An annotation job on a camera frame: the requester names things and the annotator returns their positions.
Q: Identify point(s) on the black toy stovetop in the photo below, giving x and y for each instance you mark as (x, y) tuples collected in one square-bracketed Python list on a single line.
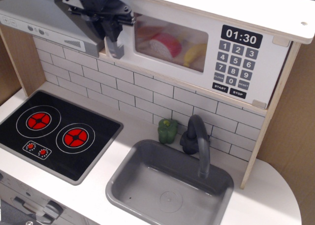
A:
[(58, 136)]

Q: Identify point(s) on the yellow toy banana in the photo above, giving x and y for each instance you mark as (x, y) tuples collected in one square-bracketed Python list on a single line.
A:
[(194, 52)]

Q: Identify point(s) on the dark grey toy faucet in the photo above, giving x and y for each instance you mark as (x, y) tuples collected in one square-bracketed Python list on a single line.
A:
[(196, 140)]

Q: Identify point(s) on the green toy bell pepper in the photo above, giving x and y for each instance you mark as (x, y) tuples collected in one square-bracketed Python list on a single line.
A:
[(167, 130)]

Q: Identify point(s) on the grey toy oven front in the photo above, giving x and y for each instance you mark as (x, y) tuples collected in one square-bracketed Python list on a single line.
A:
[(11, 187)]

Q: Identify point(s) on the red white toy food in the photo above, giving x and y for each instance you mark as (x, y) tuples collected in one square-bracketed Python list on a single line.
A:
[(165, 45)]

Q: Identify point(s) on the white toy microwave door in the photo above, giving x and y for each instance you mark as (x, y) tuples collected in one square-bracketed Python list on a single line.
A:
[(240, 63)]

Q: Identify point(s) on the wooden toy microwave cabinet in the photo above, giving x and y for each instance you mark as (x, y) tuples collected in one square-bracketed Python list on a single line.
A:
[(236, 127)]

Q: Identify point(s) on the grey oven door handle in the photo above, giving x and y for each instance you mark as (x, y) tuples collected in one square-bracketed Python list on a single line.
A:
[(45, 215)]

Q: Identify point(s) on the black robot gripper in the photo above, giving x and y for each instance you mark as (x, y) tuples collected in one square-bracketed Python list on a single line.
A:
[(104, 17)]

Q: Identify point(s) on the grey toy sink basin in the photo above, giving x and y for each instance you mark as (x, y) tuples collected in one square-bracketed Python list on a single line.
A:
[(160, 185)]

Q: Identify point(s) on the grey microwave door handle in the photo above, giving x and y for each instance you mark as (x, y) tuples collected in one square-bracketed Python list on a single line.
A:
[(115, 49)]

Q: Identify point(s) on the grey toy range hood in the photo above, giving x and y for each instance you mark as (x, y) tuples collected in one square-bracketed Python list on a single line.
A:
[(51, 20)]

